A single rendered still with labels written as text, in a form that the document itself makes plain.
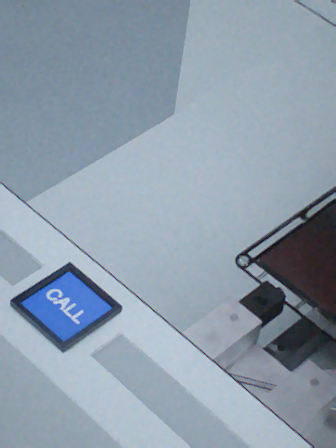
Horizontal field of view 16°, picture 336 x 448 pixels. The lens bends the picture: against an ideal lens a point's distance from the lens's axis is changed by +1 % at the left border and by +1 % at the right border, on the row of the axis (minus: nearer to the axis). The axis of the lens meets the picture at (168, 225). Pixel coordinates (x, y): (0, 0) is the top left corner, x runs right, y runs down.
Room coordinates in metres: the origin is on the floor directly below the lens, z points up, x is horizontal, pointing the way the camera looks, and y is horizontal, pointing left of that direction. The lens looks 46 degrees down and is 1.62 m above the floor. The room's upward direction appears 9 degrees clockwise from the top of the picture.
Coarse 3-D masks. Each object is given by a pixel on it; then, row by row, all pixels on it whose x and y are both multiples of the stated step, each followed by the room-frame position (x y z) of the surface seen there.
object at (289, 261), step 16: (320, 224) 0.72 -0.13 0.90; (288, 240) 0.70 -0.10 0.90; (304, 240) 0.70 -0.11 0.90; (320, 240) 0.70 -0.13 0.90; (272, 256) 0.68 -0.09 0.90; (288, 256) 0.68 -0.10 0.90; (304, 256) 0.68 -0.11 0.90; (320, 256) 0.69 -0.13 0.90; (272, 272) 0.66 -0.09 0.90; (288, 272) 0.66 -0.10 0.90; (304, 272) 0.66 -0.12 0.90; (320, 272) 0.67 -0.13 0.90; (304, 288) 0.65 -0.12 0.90; (320, 288) 0.65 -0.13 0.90; (320, 304) 0.63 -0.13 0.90
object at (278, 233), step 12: (312, 204) 0.74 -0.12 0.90; (324, 204) 0.74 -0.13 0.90; (300, 216) 0.72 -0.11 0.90; (312, 216) 0.73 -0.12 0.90; (276, 228) 0.71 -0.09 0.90; (288, 228) 0.71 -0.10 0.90; (300, 228) 0.72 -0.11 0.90; (264, 240) 0.69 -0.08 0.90; (276, 240) 0.69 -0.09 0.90; (240, 252) 0.67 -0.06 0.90; (252, 252) 0.67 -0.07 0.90; (264, 252) 0.68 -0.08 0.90
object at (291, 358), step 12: (300, 324) 0.65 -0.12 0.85; (288, 336) 0.64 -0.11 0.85; (300, 336) 0.64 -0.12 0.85; (312, 336) 0.64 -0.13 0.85; (324, 336) 0.65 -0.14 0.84; (264, 348) 0.62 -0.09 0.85; (276, 348) 0.62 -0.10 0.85; (288, 348) 0.62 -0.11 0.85; (300, 348) 0.63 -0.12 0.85; (312, 348) 0.64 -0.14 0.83; (288, 360) 0.62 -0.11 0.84; (300, 360) 0.63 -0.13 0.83
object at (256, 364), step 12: (252, 348) 0.59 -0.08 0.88; (240, 360) 0.58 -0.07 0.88; (252, 360) 0.58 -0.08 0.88; (264, 360) 0.58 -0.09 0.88; (276, 360) 0.59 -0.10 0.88; (228, 372) 0.57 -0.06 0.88; (240, 372) 0.57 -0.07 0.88; (252, 372) 0.57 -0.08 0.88; (264, 372) 0.57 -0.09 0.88; (276, 372) 0.57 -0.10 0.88; (288, 372) 0.58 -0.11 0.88; (276, 384) 0.56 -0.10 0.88; (264, 396) 0.55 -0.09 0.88; (312, 432) 0.53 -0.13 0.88; (324, 432) 0.53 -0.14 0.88; (312, 444) 0.52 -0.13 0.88; (324, 444) 0.52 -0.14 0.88
